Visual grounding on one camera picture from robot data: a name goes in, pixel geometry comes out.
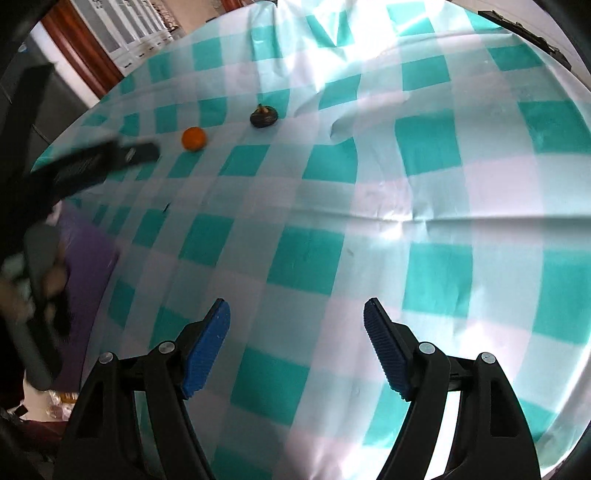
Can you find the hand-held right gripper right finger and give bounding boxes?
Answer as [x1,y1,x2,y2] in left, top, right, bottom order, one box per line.
[363,297,542,480]

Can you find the dark grey furniture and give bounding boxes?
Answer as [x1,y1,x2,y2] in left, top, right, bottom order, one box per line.
[18,37,101,145]

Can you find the dark mangosteen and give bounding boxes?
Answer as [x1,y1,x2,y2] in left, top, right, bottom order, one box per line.
[250,104,279,129]

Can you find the wooden door frame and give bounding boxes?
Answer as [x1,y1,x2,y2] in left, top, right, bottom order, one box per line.
[44,0,124,100]

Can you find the small orange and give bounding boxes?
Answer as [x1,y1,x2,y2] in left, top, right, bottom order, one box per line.
[182,127,207,151]

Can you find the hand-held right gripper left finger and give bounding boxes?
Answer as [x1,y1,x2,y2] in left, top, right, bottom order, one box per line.
[54,298,232,480]

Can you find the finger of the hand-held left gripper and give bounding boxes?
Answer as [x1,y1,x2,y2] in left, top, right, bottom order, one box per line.
[30,140,162,205]
[0,64,55,195]

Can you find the purple box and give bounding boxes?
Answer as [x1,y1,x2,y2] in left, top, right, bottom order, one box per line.
[51,203,123,393]

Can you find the teal white checkered tablecloth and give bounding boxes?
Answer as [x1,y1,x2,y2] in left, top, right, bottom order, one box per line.
[32,0,591,480]

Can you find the white louvered cabinet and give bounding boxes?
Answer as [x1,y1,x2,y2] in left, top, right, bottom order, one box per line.
[76,0,185,77]

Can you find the person's left hand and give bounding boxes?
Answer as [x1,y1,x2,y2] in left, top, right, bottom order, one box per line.
[44,261,70,298]

